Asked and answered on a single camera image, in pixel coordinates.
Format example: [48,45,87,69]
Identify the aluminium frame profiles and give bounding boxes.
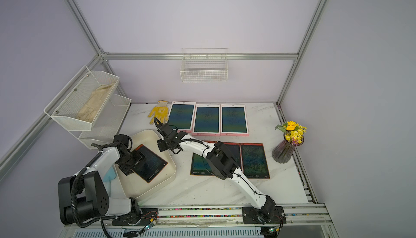
[0,0,340,238]

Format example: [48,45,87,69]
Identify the yellow work glove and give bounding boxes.
[148,100,169,125]

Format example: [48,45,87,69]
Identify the white wire wall basket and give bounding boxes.
[180,48,229,83]

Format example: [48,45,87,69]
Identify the beige storage tray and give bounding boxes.
[116,130,177,205]

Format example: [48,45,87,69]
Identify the yellow flower bouquet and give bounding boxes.
[275,121,307,146]

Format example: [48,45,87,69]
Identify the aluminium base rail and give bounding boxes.
[64,203,334,230]

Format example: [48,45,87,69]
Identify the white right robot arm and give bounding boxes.
[154,118,287,226]

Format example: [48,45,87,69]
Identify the dark red bottom tablet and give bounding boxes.
[240,143,270,179]

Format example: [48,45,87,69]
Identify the purple glass vase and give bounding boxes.
[272,134,304,164]

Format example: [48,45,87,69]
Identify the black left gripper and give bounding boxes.
[118,150,146,176]

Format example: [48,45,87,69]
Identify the white mesh two-tier shelf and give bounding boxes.
[44,66,131,150]

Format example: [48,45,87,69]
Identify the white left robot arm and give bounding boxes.
[58,134,144,237]

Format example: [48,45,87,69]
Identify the pink white writing tablet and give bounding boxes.
[168,101,196,133]

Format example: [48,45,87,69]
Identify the beige glove in shelf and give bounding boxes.
[76,83,114,123]

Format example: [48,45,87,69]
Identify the light blue object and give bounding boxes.
[102,166,117,198]

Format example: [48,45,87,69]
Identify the dark red tablet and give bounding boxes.
[240,143,270,179]
[190,153,214,176]
[218,142,242,178]
[133,145,168,183]

